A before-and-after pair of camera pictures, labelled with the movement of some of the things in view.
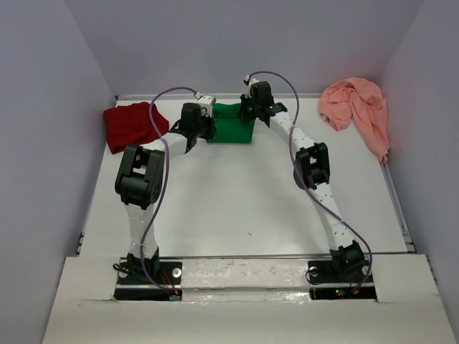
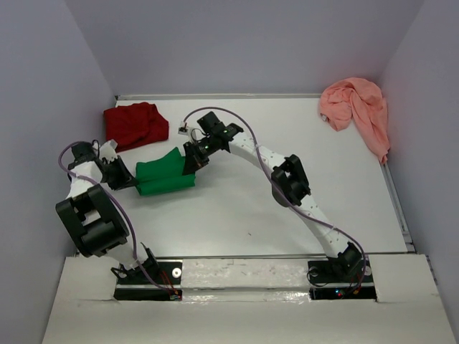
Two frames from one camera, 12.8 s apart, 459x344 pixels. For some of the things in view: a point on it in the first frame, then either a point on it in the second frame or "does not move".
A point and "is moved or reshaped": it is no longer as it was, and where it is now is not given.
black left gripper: [209, 128] → [117, 173]
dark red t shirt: [131, 125] does not move
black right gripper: [246, 112] → [193, 156]
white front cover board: [411, 308] does not move
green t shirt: [230, 127] is moved or reshaped
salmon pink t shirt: [359, 100] does not move
